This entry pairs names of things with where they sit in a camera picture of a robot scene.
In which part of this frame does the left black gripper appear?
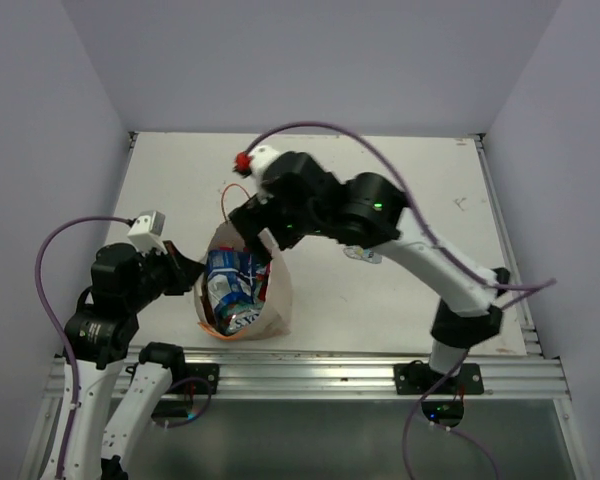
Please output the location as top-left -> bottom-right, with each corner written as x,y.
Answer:
125,238 -> 206,310

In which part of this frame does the blue snack packet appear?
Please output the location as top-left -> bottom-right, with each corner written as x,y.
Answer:
206,249 -> 259,322

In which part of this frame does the green Fox's candy bag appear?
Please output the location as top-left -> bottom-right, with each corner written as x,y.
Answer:
214,302 -> 263,336

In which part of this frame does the small silver snack packet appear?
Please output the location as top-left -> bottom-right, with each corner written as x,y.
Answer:
343,246 -> 382,264

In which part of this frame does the pink snack bag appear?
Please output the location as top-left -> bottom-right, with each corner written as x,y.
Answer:
219,246 -> 271,302

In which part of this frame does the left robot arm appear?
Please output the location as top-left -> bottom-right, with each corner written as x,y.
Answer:
42,241 -> 204,479

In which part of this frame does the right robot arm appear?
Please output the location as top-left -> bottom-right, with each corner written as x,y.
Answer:
229,146 -> 510,393

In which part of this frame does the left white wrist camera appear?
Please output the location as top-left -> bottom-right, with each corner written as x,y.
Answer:
127,210 -> 167,254

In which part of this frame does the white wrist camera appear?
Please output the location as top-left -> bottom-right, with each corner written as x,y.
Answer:
127,210 -> 167,254
233,145 -> 282,202

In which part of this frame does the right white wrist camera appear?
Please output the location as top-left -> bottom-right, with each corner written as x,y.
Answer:
233,145 -> 282,202

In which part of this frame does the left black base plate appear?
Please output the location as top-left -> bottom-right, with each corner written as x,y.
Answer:
169,363 -> 220,395

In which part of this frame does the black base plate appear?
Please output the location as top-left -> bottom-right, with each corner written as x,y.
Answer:
169,363 -> 220,395
393,360 -> 485,395

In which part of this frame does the aluminium mounting rail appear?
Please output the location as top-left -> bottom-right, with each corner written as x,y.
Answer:
44,324 -> 566,401

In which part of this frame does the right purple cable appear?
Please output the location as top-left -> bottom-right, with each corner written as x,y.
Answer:
247,120 -> 557,480

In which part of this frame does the purple cable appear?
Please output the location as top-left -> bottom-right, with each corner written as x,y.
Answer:
34,215 -> 135,476
247,120 -> 557,480

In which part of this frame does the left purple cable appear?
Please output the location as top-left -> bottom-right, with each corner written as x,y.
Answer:
34,215 -> 135,476

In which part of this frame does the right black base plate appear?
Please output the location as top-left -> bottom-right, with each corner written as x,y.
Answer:
393,360 -> 485,395

